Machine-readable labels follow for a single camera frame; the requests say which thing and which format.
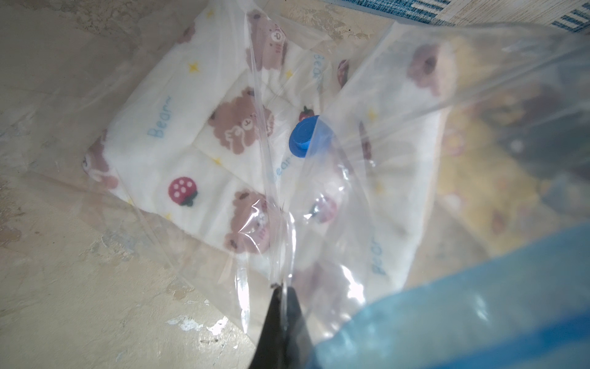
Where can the yellow cartoon blanket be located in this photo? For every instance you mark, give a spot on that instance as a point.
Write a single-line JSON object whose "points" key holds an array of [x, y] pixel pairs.
{"points": [[515, 153]]}

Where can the white bear print blanket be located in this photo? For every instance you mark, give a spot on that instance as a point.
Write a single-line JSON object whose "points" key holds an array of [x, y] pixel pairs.
{"points": [[250, 141]]}

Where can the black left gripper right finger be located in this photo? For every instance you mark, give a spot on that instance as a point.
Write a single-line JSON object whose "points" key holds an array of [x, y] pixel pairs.
{"points": [[298, 347]]}

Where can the clear plastic vacuum bag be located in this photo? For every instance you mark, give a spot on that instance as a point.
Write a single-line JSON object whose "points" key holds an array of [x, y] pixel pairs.
{"points": [[460, 307]]}

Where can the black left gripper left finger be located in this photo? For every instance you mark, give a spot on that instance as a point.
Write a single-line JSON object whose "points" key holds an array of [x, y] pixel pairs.
{"points": [[270, 351]]}

